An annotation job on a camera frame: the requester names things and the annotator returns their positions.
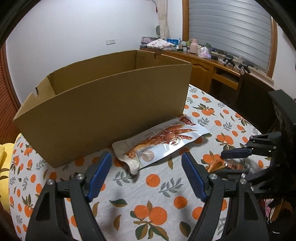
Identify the wooden desk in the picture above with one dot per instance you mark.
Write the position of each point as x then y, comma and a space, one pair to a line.
201, 69

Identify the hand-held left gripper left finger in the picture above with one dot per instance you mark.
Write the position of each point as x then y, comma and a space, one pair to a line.
100, 176

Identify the pink plastic bag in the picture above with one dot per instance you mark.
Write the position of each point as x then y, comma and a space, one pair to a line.
205, 52

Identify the white chicken feet snack packet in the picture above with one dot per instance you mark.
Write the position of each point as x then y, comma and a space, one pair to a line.
161, 139

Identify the yellow pillow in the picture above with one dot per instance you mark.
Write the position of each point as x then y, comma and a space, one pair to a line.
4, 162

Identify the dark chair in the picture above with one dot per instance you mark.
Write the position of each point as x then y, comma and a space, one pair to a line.
254, 102

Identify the grey window blinds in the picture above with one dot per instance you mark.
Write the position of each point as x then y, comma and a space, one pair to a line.
229, 30

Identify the black device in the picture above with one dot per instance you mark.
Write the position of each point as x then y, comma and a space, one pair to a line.
244, 66
227, 60

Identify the orange fruit printed blanket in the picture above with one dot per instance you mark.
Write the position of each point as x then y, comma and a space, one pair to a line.
129, 192

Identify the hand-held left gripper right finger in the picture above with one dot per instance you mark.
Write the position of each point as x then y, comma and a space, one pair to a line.
192, 176

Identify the blue packet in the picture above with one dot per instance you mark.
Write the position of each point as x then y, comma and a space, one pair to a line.
172, 41

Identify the small orange snack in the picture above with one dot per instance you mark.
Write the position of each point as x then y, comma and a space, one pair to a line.
215, 164

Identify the brown wooden wardrobe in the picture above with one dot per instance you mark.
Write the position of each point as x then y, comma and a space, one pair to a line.
7, 104

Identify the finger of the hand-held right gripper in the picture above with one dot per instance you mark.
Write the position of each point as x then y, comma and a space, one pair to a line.
235, 153
233, 175

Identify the brown cardboard box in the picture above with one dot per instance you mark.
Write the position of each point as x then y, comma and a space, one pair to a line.
104, 111

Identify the wooden window frame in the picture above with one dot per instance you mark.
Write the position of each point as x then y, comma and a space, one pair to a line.
185, 23

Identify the pink bottle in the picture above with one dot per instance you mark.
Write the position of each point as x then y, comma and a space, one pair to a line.
194, 46

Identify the white wall socket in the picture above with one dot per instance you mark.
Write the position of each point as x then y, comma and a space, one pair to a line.
110, 42

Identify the floral curtain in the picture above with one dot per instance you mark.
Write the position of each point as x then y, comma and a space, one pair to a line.
163, 20

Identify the pink floral cloth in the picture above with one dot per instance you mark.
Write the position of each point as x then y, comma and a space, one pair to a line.
159, 44

